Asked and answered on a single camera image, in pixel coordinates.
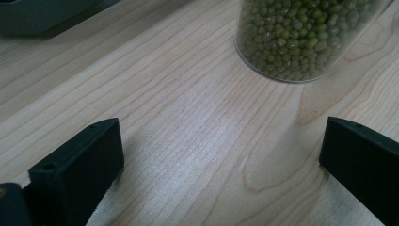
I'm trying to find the black corner shelf rack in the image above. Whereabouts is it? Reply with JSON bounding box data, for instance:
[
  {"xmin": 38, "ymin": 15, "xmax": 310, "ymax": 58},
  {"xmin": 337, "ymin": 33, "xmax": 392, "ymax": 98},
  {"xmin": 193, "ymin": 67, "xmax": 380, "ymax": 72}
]
[{"xmin": 0, "ymin": 0, "xmax": 121, "ymax": 37}]

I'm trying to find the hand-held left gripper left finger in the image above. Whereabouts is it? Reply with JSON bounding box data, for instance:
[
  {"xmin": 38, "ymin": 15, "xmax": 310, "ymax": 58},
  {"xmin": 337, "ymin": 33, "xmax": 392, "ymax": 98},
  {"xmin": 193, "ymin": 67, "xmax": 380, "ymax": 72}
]
[{"xmin": 27, "ymin": 118, "xmax": 125, "ymax": 226}]

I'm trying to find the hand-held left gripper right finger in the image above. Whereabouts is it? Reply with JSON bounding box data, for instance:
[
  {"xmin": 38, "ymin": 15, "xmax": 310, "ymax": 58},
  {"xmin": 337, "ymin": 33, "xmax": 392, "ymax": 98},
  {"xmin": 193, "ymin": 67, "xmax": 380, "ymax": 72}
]
[{"xmin": 319, "ymin": 116, "xmax": 399, "ymax": 226}]

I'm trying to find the glass jar of green beans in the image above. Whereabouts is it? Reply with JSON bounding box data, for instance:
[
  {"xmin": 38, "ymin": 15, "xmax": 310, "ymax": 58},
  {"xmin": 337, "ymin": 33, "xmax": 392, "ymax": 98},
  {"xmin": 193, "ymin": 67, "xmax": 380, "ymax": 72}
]
[{"xmin": 234, "ymin": 0, "xmax": 393, "ymax": 84}]

